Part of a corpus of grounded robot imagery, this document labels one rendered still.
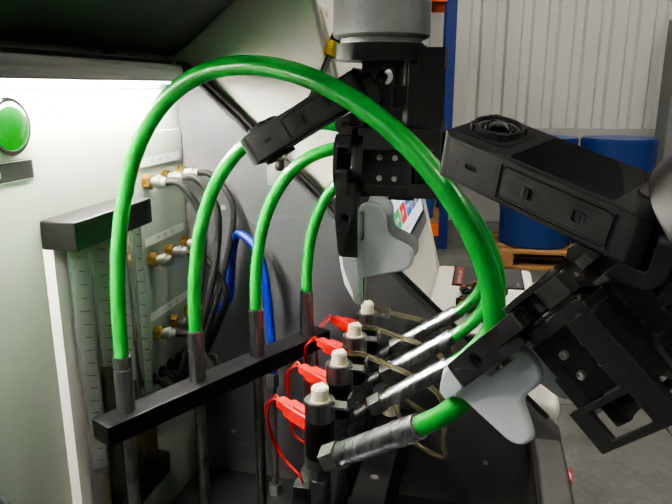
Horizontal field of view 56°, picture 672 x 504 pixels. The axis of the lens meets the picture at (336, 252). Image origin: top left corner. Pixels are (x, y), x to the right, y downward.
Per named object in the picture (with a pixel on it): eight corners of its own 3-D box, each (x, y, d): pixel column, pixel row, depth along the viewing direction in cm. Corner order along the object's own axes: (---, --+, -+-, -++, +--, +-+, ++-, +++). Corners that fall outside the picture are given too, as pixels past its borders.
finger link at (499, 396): (466, 482, 37) (571, 425, 31) (404, 399, 39) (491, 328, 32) (494, 454, 39) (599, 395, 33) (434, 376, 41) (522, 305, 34)
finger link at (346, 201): (353, 262, 49) (354, 148, 47) (334, 261, 50) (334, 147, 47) (364, 248, 54) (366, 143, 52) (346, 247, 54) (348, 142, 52)
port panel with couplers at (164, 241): (170, 376, 82) (153, 134, 74) (147, 374, 83) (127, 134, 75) (212, 339, 95) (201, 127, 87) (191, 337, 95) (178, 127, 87)
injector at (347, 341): (380, 504, 76) (383, 341, 71) (339, 498, 77) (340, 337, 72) (383, 490, 79) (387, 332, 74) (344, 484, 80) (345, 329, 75)
